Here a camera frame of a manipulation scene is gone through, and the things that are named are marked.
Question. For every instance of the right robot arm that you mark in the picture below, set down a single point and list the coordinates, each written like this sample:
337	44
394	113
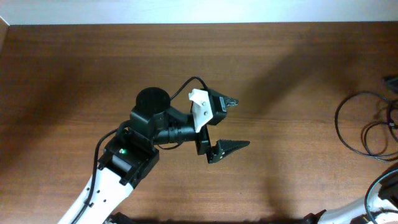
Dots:
378	206

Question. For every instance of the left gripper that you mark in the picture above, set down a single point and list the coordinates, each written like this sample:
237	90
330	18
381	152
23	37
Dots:
222	149

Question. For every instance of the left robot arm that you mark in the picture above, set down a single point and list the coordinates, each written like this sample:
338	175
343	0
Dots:
133	150

